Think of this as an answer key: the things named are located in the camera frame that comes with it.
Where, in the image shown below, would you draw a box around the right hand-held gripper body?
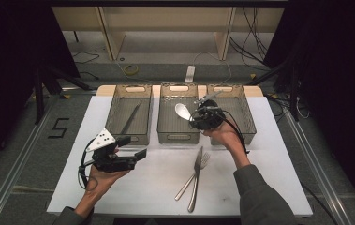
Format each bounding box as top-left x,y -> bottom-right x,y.
193,90 -> 227,131

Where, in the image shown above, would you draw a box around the thin black floor cable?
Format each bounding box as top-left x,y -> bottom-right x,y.
69,51 -> 101,81

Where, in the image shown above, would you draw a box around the white table cover sheet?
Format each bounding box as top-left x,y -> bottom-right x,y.
46,95 -> 314,218

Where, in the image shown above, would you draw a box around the person's right hand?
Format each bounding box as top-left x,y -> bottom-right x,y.
202,120 -> 245,158

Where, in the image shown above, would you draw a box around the yellow cable coil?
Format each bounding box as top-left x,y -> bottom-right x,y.
123,63 -> 141,77

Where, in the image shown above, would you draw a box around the hanging black cable bundle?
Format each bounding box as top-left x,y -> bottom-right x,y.
229,6 -> 271,70

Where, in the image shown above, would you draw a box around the silver fork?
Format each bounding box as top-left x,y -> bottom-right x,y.
174,152 -> 212,202

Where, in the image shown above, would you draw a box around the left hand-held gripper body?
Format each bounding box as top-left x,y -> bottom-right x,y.
85,127 -> 138,173

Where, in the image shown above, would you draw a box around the silver table knife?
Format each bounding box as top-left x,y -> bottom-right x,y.
186,145 -> 204,214

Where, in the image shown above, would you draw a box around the white spoon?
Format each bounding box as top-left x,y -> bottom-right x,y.
174,102 -> 197,123

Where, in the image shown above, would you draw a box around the tangled floor cables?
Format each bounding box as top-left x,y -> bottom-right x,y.
264,93 -> 311,120

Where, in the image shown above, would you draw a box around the white floor cable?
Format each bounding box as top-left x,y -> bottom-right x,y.
193,51 -> 233,85

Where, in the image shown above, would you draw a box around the smoky clear plastic bin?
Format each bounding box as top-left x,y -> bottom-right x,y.
156,82 -> 201,145
103,83 -> 154,146
206,83 -> 258,146

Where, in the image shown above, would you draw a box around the hand-held gripper black cable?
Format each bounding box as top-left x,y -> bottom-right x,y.
207,107 -> 251,155
77,140 -> 100,192

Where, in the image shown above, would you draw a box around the left hand-held gripper black cable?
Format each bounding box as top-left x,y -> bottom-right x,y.
77,140 -> 100,192

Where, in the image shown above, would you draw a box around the person's left hand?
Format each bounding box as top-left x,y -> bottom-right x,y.
83,148 -> 131,202

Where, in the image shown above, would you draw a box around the metal floor rail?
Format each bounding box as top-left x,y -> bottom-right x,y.
0,93 -> 61,225
283,111 -> 354,225

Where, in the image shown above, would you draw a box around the light wooden shelf unit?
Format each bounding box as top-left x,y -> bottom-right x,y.
51,6 -> 286,62

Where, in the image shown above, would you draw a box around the white power strip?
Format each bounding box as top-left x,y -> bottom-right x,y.
185,65 -> 197,84

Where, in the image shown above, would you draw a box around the right hand-held gripper black cable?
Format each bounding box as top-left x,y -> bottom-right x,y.
207,107 -> 251,155

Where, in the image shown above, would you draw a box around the black metal stand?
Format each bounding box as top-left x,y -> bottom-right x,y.
32,60 -> 93,125
246,57 -> 302,122

